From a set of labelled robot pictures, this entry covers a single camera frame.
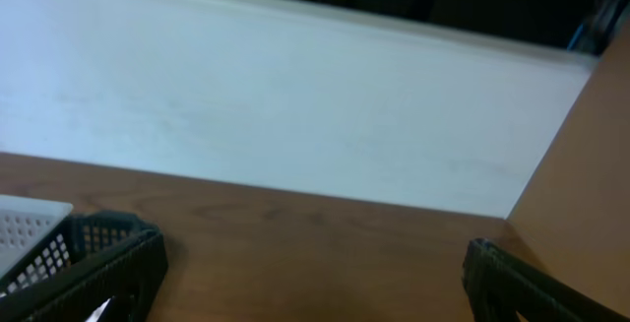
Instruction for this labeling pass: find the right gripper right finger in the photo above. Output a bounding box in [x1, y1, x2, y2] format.
[462, 238, 629, 322]

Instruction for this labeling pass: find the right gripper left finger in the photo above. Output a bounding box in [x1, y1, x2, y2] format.
[1, 229, 168, 322]

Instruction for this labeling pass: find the black plastic basket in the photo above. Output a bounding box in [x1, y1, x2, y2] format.
[1, 211, 159, 297]

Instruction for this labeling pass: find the clear plastic basket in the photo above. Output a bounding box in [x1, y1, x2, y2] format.
[0, 195, 73, 277]

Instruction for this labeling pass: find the white partition board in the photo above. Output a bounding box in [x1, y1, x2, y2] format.
[1, 0, 598, 218]

